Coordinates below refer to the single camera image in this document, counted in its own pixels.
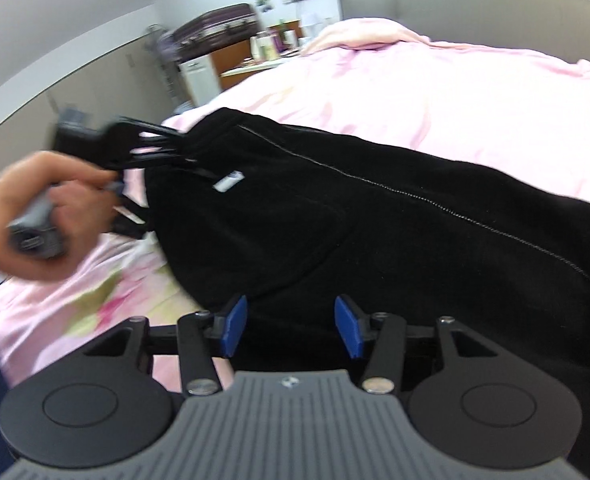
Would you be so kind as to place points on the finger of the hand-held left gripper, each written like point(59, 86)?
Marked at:
point(150, 127)
point(155, 160)

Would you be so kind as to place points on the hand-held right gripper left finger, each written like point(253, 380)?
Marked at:
point(235, 325)

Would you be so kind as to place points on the dark purple suitcase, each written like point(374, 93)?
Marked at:
point(215, 27)

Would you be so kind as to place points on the white small cabinet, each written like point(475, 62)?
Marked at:
point(200, 80)

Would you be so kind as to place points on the black pants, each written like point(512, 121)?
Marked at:
point(325, 235)

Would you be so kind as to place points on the wooden desk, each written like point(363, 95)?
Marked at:
point(235, 57)

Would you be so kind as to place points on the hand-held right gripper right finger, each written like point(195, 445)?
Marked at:
point(349, 327)

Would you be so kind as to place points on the grey panelled cabinet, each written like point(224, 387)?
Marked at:
point(75, 90)

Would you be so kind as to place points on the pink bunched blanket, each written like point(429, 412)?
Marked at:
point(365, 32)

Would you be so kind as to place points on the person's left hand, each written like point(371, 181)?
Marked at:
point(10, 195)

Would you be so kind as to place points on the grey padded headboard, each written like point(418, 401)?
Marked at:
point(475, 10)

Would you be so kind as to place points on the pink floral bed cover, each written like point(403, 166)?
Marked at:
point(475, 110)

